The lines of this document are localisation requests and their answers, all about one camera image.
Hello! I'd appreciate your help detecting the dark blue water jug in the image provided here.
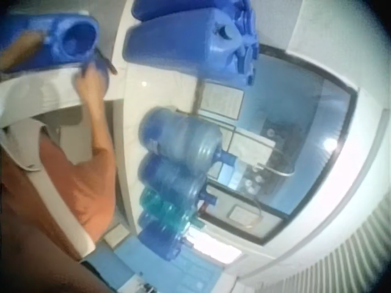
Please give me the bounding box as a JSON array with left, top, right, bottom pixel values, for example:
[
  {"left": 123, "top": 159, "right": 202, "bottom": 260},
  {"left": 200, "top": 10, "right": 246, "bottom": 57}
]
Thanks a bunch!
[{"left": 136, "top": 153, "right": 218, "bottom": 215}]

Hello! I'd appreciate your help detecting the person's right hand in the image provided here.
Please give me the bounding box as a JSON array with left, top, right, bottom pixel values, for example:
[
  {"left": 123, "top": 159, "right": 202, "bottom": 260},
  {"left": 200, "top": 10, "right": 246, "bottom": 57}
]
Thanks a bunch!
[{"left": 71, "top": 62, "right": 111, "bottom": 106}]

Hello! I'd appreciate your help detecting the large blue jerry can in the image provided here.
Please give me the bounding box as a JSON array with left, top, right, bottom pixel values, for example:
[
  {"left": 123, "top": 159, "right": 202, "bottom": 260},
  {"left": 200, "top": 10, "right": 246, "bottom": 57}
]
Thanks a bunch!
[{"left": 122, "top": 7, "right": 245, "bottom": 88}]

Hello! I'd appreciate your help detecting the light blue water jug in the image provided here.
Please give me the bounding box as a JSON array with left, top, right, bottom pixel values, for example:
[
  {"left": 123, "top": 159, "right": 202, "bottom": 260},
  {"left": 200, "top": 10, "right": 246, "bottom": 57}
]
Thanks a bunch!
[{"left": 138, "top": 106, "right": 238, "bottom": 178}]

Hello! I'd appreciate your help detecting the green water jug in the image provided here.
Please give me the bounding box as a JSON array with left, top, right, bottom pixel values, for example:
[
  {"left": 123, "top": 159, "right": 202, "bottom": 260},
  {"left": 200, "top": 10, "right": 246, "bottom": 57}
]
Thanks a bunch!
[{"left": 139, "top": 187, "right": 201, "bottom": 231}]

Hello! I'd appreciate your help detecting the framed paper notice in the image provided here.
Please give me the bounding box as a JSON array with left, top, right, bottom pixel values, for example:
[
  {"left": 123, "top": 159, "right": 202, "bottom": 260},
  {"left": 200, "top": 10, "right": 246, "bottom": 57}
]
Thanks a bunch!
[{"left": 199, "top": 81, "right": 246, "bottom": 121}]

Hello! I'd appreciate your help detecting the small blue water jug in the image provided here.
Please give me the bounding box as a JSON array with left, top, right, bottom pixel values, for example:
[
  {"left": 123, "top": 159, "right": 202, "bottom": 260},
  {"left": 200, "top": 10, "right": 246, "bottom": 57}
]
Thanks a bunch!
[{"left": 136, "top": 212, "right": 188, "bottom": 262}]

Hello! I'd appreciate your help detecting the black framed window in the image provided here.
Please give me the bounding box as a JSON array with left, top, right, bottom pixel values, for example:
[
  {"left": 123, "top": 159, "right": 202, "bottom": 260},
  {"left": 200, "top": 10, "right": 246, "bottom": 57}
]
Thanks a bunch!
[{"left": 191, "top": 43, "right": 359, "bottom": 247}]

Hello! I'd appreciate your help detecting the grey roller shutter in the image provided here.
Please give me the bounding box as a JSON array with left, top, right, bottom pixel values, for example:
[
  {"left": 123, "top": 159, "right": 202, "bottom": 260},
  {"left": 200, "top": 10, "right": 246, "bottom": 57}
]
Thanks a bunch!
[{"left": 268, "top": 192, "right": 391, "bottom": 293}]

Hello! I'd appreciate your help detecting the dark rod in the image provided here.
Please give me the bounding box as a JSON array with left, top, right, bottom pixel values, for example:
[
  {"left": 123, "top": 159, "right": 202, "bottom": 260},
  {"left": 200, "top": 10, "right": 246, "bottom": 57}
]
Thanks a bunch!
[{"left": 93, "top": 48, "right": 119, "bottom": 76}]

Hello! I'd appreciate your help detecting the small paper notice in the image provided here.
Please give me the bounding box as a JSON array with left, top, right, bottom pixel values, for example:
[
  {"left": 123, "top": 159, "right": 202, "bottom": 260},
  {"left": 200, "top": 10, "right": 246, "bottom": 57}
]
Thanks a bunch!
[{"left": 228, "top": 204, "right": 261, "bottom": 229}]

